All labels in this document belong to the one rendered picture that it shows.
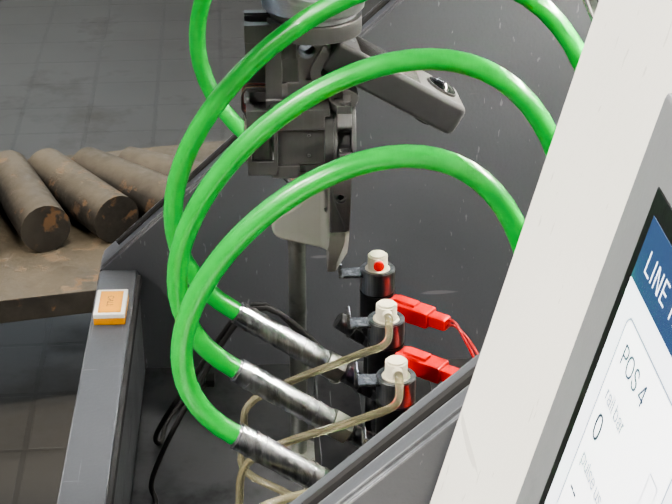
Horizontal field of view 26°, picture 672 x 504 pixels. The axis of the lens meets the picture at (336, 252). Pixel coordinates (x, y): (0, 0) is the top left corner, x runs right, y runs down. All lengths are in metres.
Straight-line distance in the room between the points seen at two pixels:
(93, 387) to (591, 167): 0.74
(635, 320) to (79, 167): 2.54
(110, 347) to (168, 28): 3.84
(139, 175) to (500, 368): 2.29
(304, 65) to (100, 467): 0.38
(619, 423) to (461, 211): 0.94
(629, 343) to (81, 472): 0.72
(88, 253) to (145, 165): 0.26
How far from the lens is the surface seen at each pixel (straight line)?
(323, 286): 1.52
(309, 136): 1.08
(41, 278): 2.84
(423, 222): 1.50
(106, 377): 1.34
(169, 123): 4.36
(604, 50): 0.69
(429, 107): 1.09
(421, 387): 1.25
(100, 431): 1.26
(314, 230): 1.12
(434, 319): 1.15
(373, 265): 1.15
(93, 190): 2.95
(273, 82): 1.07
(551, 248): 0.71
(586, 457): 0.60
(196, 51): 1.24
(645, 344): 0.56
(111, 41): 5.07
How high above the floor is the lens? 1.66
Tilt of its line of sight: 28 degrees down
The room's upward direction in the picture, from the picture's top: straight up
